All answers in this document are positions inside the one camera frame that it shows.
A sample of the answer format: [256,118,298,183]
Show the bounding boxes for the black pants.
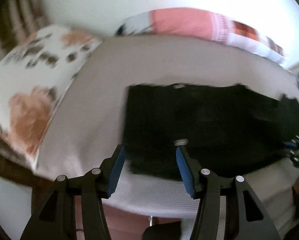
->
[122,84,299,180]

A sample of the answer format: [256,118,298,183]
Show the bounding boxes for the pink plaid long pillow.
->
[116,8,286,66]

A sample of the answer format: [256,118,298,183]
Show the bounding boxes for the beige textured bed sheet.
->
[35,35,299,237]

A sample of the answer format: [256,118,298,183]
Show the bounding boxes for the white floral pillow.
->
[0,25,102,168]

